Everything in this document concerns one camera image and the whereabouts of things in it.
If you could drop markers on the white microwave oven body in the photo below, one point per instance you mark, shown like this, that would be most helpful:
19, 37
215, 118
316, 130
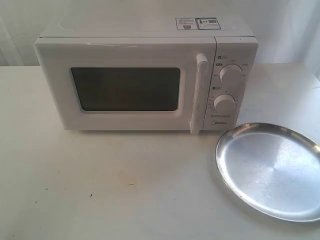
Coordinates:
235, 44

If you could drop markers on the lower white control knob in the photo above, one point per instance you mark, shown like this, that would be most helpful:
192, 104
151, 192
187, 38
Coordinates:
224, 103

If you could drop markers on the white control knob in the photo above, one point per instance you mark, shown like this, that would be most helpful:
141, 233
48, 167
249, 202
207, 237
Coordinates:
231, 73
224, 103

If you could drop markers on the upper white control knob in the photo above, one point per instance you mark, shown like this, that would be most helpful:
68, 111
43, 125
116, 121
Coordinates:
231, 73

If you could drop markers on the round stainless steel plate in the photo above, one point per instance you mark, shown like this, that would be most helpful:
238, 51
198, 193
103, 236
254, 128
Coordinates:
273, 169

